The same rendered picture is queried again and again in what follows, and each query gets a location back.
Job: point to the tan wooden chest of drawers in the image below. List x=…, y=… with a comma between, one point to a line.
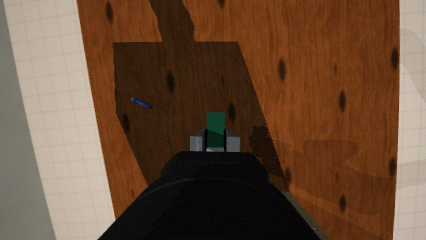
x=319, y=230

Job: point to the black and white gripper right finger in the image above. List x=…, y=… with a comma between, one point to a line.
x=231, y=142

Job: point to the dark olive drawer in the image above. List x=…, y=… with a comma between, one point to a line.
x=300, y=211
x=320, y=236

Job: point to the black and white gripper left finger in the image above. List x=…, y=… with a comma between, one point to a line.
x=199, y=142

